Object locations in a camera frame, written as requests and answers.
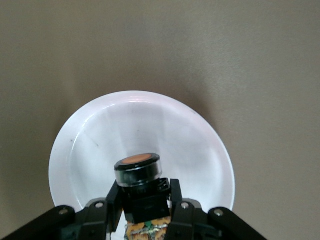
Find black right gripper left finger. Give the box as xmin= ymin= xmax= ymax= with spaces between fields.
xmin=0 ymin=179 xmax=125 ymax=240

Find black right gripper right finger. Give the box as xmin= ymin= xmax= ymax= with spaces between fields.
xmin=164 ymin=178 xmax=268 ymax=240

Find orange push button switch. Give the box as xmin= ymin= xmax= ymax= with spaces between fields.
xmin=113 ymin=152 xmax=174 ymax=240

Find pink round plate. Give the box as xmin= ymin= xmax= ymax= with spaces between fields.
xmin=48 ymin=90 xmax=236 ymax=216

